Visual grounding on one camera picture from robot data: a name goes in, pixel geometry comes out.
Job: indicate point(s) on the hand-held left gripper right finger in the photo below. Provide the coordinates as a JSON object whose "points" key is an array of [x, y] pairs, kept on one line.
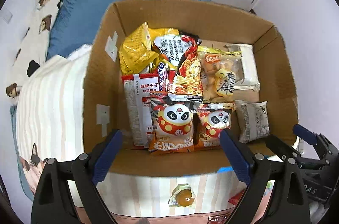
{"points": [[235, 152]]}

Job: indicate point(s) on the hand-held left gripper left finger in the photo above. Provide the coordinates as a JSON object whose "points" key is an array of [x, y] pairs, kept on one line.
{"points": [[108, 152]]}

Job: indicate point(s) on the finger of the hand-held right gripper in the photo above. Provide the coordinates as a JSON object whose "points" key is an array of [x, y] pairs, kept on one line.
{"points": [[282, 149], [306, 132]]}

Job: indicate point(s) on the grey white snack packet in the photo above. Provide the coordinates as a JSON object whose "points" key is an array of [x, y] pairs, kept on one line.
{"points": [[254, 120]]}

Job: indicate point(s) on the small panda print snack packet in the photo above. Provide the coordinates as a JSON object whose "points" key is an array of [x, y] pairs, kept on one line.
{"points": [[214, 120]]}

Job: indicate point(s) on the red white spicy strip packet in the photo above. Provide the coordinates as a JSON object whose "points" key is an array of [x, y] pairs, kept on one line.
{"points": [[136, 107]]}

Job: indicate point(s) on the large panda print snack packet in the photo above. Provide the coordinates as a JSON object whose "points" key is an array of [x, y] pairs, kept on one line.
{"points": [[174, 123]]}

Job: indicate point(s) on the cardboard box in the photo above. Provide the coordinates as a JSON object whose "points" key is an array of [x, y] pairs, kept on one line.
{"points": [[106, 75]]}

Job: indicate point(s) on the yellow clear biscuit packet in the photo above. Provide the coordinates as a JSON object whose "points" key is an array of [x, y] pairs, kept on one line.
{"points": [[217, 75]]}

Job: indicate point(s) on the clear white wafer packet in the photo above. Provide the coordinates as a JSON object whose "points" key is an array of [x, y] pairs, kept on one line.
{"points": [[250, 67]]}

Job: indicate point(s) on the small yellow snack packet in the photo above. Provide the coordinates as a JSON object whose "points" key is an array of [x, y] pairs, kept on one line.
{"points": [[136, 51]]}

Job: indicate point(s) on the yellow black instant noodle packet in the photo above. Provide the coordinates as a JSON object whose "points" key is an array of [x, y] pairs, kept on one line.
{"points": [[180, 62]]}

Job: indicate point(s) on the small red snack packet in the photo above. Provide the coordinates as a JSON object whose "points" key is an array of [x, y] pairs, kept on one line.
{"points": [[237, 197]]}

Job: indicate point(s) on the cat print striped pink blanket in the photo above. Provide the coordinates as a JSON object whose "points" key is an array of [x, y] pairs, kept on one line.
{"points": [[53, 112]]}

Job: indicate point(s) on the braised egg in clear wrapper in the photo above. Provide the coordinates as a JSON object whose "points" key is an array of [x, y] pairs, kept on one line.
{"points": [[184, 197]]}

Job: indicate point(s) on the dark red snack packet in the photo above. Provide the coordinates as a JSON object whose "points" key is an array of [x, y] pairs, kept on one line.
{"points": [[217, 220]]}

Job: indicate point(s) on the bear print long pillow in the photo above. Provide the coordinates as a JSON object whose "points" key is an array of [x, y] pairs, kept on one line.
{"points": [[34, 38]]}

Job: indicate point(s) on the white wall switch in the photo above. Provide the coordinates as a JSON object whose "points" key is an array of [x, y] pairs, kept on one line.
{"points": [[6, 16]]}

